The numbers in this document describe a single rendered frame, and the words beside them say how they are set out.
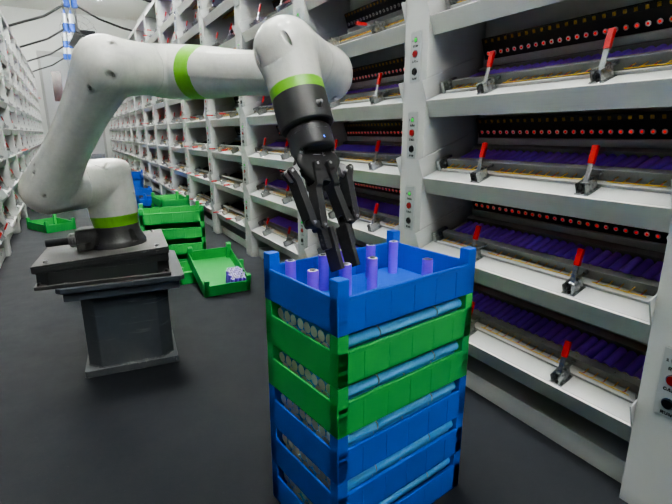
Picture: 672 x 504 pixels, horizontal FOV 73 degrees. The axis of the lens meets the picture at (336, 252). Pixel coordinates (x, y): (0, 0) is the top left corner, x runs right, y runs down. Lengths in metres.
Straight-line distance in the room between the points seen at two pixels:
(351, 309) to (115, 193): 0.93
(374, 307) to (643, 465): 0.60
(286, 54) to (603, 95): 0.56
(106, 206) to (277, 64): 0.78
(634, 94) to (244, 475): 1.00
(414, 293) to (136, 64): 0.74
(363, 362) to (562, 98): 0.63
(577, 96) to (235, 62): 0.66
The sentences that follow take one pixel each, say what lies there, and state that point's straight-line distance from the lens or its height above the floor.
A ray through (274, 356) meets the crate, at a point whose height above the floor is 0.30.
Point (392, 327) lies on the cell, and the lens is 0.71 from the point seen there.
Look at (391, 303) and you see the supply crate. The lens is 0.68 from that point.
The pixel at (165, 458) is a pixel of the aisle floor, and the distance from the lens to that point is 1.12.
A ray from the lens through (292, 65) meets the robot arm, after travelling 0.78.
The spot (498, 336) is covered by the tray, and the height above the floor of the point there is 0.17.
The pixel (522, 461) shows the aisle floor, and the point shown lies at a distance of 1.12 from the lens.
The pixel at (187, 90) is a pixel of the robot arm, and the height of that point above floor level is 0.76.
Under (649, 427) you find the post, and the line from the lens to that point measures 1.02.
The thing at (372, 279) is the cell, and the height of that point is 0.43.
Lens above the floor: 0.67
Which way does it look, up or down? 15 degrees down
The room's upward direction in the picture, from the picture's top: straight up
